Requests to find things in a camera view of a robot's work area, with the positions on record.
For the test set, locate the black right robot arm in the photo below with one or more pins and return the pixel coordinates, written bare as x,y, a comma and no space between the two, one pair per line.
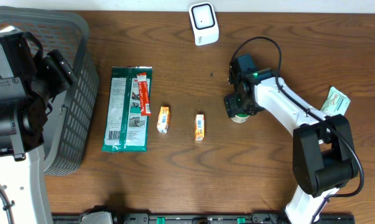
324,159

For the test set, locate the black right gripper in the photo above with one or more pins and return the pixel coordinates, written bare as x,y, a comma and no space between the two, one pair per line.
232,109

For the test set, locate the grey plastic mesh basket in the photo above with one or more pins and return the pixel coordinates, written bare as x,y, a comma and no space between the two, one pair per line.
68,124

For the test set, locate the mint green wipes packet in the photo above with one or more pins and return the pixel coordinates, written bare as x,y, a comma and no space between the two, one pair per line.
335,103

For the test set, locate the orange tissue pack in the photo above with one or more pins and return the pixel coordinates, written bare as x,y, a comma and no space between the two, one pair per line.
163,119
199,127

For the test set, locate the red and white package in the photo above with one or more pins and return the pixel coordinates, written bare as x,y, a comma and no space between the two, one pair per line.
144,94

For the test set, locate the dark green package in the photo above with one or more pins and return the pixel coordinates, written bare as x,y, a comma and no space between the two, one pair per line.
126,129

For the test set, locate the green lidded small jar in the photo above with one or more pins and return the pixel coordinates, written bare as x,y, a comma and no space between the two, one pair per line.
240,118

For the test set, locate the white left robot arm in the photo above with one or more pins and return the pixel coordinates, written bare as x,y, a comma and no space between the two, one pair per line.
29,79

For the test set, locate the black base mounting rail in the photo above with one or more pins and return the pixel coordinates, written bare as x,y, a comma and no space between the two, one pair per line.
102,214

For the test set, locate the white barcode scanner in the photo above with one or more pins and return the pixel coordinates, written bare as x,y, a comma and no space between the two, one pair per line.
204,23

